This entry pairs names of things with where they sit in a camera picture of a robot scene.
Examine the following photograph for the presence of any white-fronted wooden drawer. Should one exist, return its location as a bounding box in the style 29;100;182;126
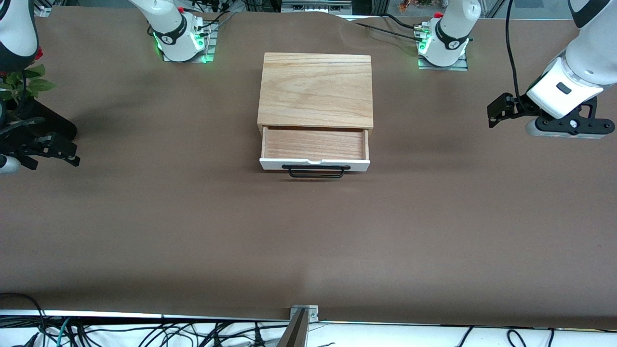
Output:
259;126;371;173

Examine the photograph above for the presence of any black metal drawer handle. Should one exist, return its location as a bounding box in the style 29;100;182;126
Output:
282;164;351;179

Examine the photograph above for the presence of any wooden drawer cabinet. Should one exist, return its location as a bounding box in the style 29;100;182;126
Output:
257;52;375;136

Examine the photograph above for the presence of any black plant stand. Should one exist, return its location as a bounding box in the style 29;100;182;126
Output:
14;98;78;142

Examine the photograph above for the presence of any red flower green plant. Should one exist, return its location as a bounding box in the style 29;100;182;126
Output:
0;46;57;105

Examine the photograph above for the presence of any orange decoration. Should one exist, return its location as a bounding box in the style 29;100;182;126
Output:
397;0;435;13

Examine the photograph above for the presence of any brown table cover sheet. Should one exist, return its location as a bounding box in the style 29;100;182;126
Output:
0;6;617;329

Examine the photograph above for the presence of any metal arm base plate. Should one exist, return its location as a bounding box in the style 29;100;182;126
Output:
417;50;469;72
161;21;220;64

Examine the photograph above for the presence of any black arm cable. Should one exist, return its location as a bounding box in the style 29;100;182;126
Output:
505;0;529;114

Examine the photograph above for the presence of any short black base cable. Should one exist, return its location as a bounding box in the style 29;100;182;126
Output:
380;13;421;30

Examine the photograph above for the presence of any long black base cable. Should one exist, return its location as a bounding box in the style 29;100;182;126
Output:
337;15;426;42

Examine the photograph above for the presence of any black looped floor cable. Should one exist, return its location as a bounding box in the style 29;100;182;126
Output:
0;292;48;347

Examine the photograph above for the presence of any teal cable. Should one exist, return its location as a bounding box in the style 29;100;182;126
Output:
54;317;73;347

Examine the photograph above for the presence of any aluminium frame rail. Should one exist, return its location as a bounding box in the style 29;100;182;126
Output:
281;0;353;13

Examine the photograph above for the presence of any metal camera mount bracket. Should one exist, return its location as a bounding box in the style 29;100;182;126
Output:
277;304;320;347

